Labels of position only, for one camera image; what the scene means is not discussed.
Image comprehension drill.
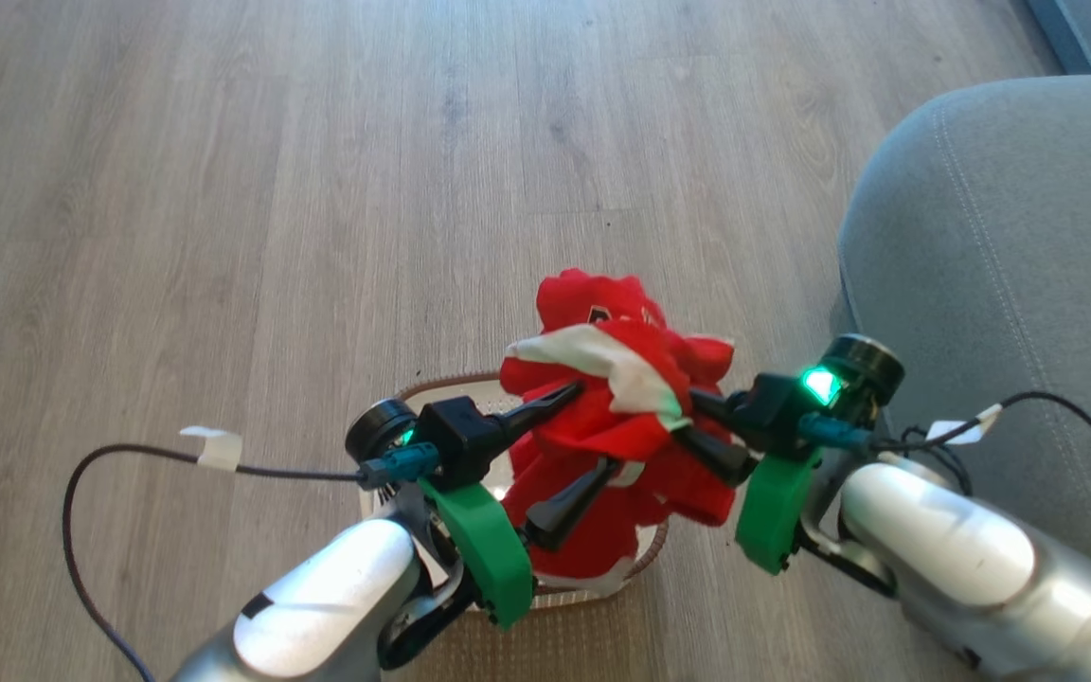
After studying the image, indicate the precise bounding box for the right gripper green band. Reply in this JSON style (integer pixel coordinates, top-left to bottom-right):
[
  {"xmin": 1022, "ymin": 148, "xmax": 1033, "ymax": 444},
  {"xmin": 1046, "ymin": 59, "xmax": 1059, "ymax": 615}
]
[{"xmin": 670, "ymin": 333, "xmax": 907, "ymax": 578}]

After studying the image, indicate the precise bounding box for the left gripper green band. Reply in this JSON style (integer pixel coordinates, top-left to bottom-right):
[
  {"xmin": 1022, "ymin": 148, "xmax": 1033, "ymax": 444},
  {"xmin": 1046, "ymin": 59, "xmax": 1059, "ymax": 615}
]
[{"xmin": 345, "ymin": 382, "xmax": 623, "ymax": 631}]

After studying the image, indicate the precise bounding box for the red and white garment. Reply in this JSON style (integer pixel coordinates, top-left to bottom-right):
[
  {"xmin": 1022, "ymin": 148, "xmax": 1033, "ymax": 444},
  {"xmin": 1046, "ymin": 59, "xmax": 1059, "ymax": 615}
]
[{"xmin": 498, "ymin": 268, "xmax": 738, "ymax": 598}]

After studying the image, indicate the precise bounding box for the white tape tag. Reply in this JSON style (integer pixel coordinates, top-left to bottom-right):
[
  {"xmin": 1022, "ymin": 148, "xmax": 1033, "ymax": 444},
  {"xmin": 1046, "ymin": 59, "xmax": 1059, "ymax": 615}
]
[
  {"xmin": 179, "ymin": 426, "xmax": 243, "ymax": 472},
  {"xmin": 924, "ymin": 404, "xmax": 1003, "ymax": 444}
]

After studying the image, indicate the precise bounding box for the grey fabric sofa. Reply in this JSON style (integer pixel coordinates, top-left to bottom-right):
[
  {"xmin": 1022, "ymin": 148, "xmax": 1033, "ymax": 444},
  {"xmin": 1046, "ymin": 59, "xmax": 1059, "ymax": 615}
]
[{"xmin": 830, "ymin": 74, "xmax": 1091, "ymax": 598}]

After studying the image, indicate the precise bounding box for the teal cable connector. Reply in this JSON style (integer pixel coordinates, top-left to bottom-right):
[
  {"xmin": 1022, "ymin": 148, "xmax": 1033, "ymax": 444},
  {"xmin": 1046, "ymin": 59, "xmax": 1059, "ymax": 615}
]
[
  {"xmin": 359, "ymin": 443, "xmax": 439, "ymax": 490},
  {"xmin": 798, "ymin": 415, "xmax": 873, "ymax": 452}
]

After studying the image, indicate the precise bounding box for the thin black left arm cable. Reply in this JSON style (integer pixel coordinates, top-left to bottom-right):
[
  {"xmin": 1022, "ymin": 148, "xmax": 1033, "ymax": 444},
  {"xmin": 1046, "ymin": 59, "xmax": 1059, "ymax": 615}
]
[{"xmin": 61, "ymin": 443, "xmax": 367, "ymax": 682}]

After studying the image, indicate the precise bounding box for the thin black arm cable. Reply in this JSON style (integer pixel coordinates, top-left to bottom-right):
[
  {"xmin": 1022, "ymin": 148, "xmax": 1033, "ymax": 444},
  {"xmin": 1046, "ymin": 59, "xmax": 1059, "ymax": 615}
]
[
  {"xmin": 61, "ymin": 443, "xmax": 367, "ymax": 682},
  {"xmin": 872, "ymin": 391, "xmax": 1091, "ymax": 500}
]

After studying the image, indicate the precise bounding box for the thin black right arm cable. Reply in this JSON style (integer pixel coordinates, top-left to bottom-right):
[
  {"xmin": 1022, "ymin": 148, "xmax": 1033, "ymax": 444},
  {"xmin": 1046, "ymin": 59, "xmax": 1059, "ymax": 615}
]
[{"xmin": 872, "ymin": 391, "xmax": 1091, "ymax": 500}]

